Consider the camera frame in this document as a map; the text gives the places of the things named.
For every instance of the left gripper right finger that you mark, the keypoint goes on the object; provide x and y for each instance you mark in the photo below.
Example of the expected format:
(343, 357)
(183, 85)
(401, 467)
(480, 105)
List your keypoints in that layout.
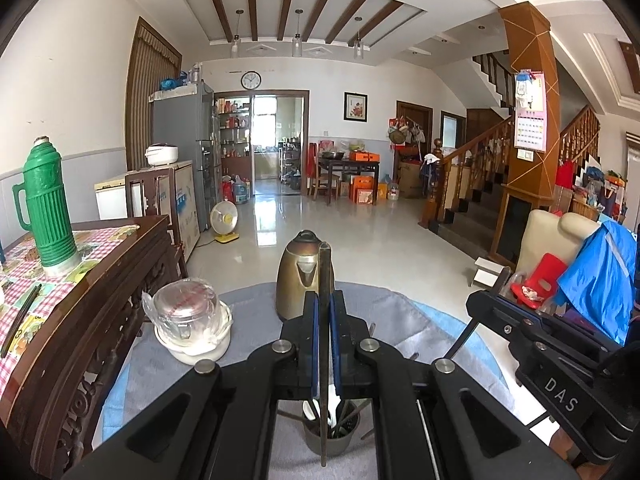
(352, 370)

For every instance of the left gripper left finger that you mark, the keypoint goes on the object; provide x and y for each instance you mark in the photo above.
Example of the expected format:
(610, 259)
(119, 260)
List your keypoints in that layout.
(298, 369)

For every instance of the white plastic spoon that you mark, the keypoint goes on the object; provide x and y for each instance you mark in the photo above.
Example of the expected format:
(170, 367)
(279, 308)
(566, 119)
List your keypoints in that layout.
(312, 409)

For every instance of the dark chopstick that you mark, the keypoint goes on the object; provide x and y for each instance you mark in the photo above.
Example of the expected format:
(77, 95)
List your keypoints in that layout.
(462, 338)
(324, 292)

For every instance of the white spoon in holder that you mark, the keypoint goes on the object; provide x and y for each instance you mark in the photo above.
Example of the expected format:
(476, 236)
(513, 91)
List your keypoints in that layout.
(334, 402)

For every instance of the dark grey utensil holder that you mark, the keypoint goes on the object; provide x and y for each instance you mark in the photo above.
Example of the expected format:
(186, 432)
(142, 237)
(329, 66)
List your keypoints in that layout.
(339, 436)

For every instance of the grey table cloth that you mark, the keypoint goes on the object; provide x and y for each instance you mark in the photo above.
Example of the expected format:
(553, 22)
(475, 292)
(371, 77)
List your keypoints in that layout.
(430, 421)

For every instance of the brass electric kettle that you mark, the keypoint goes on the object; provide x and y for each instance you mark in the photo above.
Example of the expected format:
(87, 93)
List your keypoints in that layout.
(298, 273)

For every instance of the blue plastic bag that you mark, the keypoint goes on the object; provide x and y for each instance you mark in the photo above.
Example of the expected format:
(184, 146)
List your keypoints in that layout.
(599, 284)

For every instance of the white bowl with plastic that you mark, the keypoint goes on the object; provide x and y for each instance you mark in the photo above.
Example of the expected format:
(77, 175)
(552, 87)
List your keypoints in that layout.
(189, 320)

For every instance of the cream cushioned chair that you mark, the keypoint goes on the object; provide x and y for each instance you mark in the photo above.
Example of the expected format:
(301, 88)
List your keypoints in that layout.
(547, 233)

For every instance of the small white fan heater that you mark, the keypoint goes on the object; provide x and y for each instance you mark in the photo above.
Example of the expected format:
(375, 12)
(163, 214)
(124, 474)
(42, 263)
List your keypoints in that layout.
(223, 219)

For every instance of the dark wooden table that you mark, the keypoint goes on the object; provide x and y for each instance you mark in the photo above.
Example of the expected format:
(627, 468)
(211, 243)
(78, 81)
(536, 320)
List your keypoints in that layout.
(360, 175)

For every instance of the wooden stair railing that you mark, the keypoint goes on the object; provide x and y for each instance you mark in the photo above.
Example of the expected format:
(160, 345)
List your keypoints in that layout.
(454, 180)

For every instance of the carved wooden sideboard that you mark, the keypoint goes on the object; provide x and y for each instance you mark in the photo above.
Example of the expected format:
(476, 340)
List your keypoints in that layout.
(54, 396)

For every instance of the white rice cooker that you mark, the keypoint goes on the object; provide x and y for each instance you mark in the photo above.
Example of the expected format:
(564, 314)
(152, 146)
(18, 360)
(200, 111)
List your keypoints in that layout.
(161, 155)

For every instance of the white chest freezer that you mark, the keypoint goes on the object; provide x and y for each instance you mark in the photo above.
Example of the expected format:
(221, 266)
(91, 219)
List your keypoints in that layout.
(174, 195)

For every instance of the green thermos flask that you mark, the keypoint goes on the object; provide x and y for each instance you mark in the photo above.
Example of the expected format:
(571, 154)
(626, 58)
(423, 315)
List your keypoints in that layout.
(41, 208)

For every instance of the framed wall picture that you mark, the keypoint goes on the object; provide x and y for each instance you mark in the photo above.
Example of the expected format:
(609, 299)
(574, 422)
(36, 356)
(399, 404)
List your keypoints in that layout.
(355, 107)

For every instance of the wall calendar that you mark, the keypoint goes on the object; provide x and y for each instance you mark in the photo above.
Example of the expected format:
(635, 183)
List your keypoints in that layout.
(530, 130)

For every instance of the round wall clock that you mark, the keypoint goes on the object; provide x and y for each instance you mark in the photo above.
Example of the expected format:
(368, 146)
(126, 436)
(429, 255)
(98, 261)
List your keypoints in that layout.
(251, 80)

